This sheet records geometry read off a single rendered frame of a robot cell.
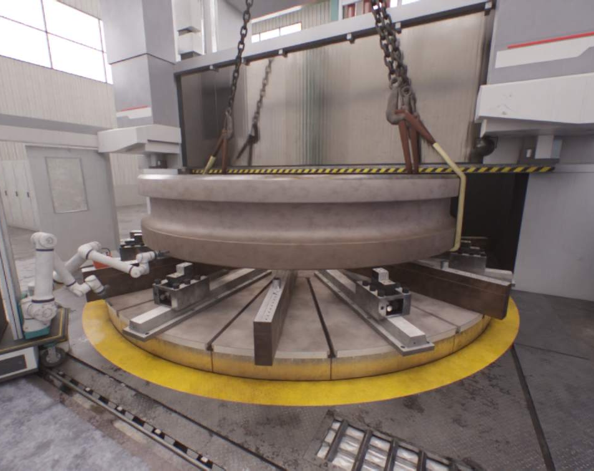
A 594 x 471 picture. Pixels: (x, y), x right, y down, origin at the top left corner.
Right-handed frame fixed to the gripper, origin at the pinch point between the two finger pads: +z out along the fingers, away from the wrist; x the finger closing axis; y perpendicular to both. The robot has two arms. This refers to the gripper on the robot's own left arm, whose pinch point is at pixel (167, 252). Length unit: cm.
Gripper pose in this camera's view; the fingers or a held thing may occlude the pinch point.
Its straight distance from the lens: 366.3
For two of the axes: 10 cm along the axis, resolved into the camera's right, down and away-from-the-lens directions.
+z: 5.8, -1.7, 8.0
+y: 0.0, -9.8, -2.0
